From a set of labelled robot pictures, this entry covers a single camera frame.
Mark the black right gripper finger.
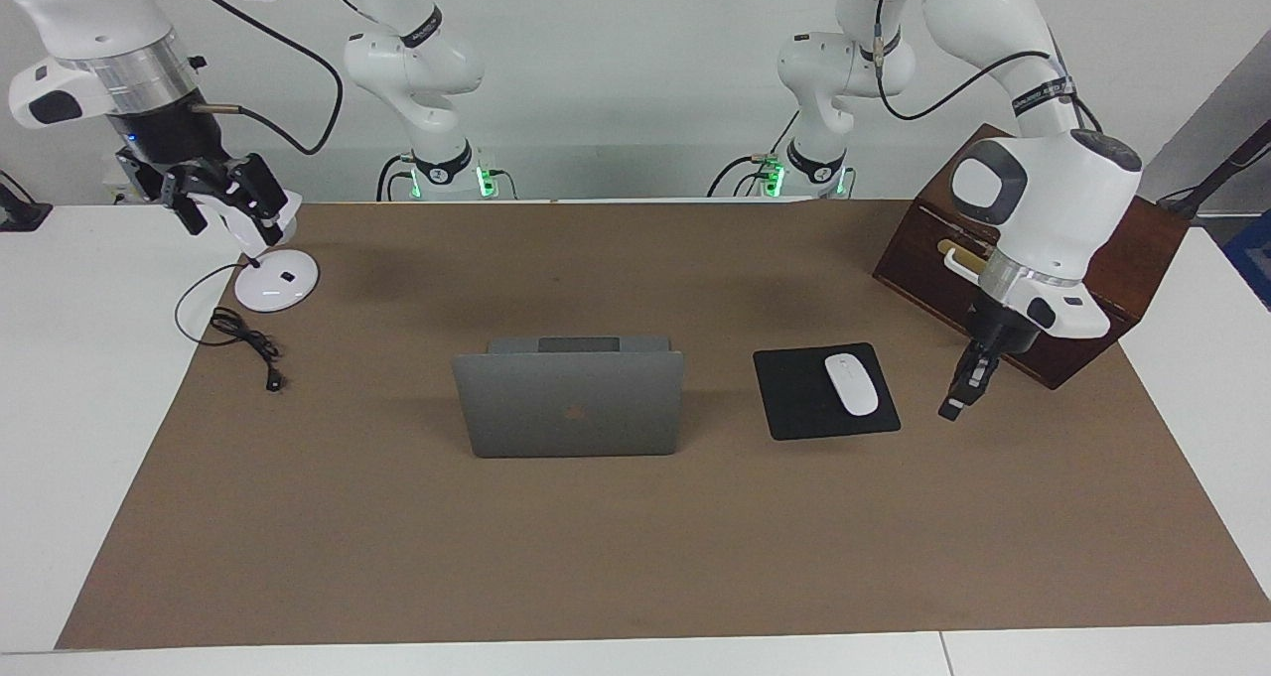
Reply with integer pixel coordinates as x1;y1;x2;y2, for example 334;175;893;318
159;165;214;237
220;153;291;247

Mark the grey Apple laptop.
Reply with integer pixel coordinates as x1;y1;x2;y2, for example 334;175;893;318
451;335;687;460

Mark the white desk lamp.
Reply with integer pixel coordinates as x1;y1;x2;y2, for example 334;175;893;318
204;188;321;314

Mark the white computer mouse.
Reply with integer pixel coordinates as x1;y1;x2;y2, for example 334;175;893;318
823;353;883;418

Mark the dark wooden box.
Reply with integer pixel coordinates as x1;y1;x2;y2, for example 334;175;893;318
872;123;1191;391

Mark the black mouse pad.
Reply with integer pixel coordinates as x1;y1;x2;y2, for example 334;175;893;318
752;342;902;442

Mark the black table clamp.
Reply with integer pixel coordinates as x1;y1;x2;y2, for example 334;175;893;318
0;170;54;233

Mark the blue crate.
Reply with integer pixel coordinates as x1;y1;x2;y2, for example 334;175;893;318
1222;209;1271;312

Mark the black stand pole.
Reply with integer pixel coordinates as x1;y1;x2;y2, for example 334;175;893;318
1156;118;1271;223

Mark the brown table mat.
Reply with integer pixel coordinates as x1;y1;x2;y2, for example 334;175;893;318
55;200;1271;650

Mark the white box handle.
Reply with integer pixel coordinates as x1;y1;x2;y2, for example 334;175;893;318
941;246;996;288

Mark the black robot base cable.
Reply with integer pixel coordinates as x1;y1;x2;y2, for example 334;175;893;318
706;154;777;199
374;154;415;203

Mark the black lamp power cable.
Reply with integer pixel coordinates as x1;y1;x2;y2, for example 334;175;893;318
174;262;286;394

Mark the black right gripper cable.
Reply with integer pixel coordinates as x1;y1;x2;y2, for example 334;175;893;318
189;0;347;157

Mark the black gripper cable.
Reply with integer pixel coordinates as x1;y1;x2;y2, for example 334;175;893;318
189;0;347;157
871;0;1106;137

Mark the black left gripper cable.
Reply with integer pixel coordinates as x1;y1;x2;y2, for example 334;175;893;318
871;0;1106;137

